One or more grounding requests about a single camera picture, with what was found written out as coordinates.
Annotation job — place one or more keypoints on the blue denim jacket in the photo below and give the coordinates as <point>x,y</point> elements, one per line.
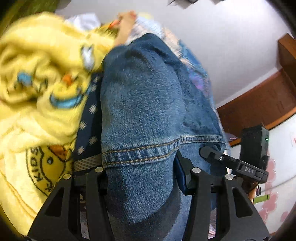
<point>150,110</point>

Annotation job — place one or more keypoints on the navy patterned cloth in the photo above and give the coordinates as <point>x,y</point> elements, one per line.
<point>87,151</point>

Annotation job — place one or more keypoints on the person's right hand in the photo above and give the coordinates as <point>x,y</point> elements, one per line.
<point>255,192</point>

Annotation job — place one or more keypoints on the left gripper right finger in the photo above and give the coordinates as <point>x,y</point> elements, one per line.
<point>236,216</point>

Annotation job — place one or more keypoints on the brown wooden door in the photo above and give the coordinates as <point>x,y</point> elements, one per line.
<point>270,103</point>

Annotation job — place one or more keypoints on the yellow cartoon fleece blanket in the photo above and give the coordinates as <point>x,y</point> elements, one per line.
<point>46,68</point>

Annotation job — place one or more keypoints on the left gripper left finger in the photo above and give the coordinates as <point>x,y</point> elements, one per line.
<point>59,217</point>

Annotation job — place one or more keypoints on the blue patchwork bedspread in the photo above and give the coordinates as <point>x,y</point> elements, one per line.
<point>146,24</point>

